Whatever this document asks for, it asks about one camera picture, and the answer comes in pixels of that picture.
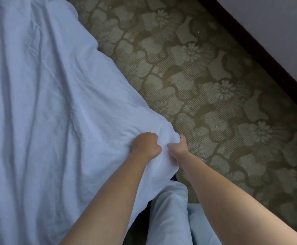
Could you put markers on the person's right hand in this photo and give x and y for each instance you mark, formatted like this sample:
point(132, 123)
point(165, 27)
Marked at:
point(179, 150)

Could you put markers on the person's right forearm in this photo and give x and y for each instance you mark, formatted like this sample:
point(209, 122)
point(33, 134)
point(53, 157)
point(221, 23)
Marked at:
point(240, 206)

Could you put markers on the person's left hand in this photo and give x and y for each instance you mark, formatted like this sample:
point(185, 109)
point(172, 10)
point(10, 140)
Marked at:
point(146, 145)

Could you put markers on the person's left forearm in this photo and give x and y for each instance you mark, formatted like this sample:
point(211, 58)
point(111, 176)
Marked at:
point(107, 206)

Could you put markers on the white duvet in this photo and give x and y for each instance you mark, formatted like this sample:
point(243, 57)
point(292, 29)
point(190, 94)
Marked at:
point(46, 99)

